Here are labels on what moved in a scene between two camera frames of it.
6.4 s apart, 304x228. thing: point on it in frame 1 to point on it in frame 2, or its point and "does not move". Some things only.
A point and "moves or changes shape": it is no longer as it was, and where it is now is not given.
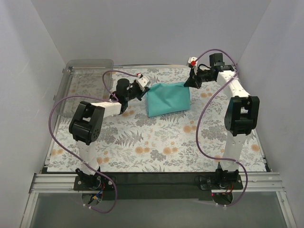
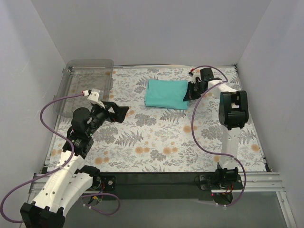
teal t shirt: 167,98 moves or changes shape
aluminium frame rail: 47,183 does not move
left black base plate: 94,183 does not move
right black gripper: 193,79 to 195,88
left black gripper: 140,90 to 110,111
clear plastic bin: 89,80 does not move
